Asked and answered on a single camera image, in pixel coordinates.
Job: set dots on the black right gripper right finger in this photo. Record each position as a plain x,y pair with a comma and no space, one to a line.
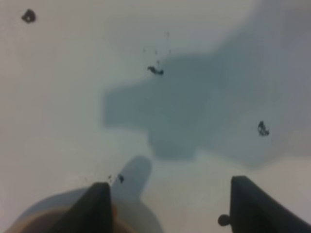
254,211

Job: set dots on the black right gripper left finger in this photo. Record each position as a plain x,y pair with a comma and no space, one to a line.
92,213

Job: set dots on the beige round teapot coaster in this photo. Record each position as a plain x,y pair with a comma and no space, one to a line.
130,214

